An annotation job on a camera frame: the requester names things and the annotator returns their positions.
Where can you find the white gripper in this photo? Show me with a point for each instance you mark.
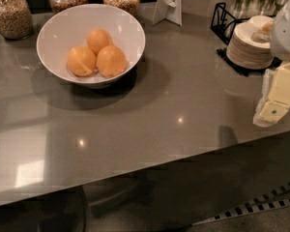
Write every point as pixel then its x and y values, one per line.
pixel 286 33

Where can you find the orange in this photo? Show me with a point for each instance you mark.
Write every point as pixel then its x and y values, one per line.
pixel 111 61
pixel 82 61
pixel 97 39

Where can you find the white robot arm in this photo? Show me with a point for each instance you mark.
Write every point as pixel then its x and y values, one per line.
pixel 280 44

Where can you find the white ceramic bowl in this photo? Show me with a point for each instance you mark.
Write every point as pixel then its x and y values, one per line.
pixel 71 27

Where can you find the stack of white plates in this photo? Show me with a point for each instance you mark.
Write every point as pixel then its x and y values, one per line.
pixel 244 51

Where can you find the glass tumbler left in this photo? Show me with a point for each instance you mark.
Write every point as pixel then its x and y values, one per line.
pixel 242 8

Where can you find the white folded card stand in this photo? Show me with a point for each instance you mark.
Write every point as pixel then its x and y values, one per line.
pixel 170 10

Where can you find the left glass cereal jar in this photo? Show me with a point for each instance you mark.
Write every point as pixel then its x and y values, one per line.
pixel 15 19

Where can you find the black wire rack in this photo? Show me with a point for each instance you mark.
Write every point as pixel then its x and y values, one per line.
pixel 223 24

